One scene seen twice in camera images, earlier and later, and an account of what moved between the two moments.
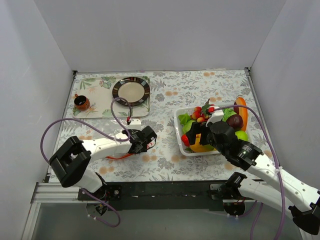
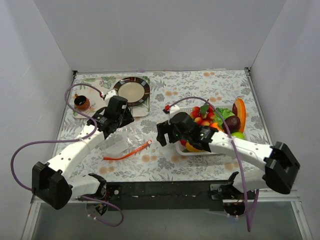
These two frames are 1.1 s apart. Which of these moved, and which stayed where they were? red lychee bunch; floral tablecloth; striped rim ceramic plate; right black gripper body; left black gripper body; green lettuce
Moved: right black gripper body; left black gripper body
Stayed: green lettuce; striped rim ceramic plate; red lychee bunch; floral tablecloth
